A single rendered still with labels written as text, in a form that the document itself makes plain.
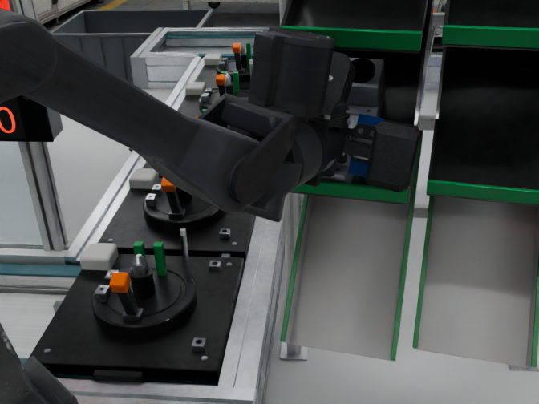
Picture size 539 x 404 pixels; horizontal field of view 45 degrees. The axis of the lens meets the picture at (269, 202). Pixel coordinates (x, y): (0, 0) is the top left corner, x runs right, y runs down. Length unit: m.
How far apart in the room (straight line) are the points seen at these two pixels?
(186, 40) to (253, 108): 1.75
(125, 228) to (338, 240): 0.41
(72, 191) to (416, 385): 0.87
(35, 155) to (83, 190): 0.48
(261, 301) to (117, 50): 2.00
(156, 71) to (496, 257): 1.41
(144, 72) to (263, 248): 1.10
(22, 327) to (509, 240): 0.68
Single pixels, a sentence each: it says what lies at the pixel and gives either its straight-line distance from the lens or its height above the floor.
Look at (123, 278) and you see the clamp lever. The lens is 0.79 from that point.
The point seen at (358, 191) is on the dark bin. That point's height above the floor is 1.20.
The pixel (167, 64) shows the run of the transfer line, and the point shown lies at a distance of 2.02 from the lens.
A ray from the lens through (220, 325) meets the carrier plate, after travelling 0.86.
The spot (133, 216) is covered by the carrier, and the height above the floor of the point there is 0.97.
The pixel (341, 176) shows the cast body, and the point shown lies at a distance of 0.67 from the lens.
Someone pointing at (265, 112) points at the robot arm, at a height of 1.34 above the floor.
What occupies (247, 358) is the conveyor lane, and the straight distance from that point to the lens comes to 0.83.
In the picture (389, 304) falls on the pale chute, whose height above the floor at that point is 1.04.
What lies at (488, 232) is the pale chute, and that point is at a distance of 0.83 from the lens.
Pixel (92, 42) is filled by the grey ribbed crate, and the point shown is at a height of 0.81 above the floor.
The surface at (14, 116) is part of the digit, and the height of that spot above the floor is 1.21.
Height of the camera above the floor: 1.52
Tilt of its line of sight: 30 degrees down
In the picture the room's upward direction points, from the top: 2 degrees counter-clockwise
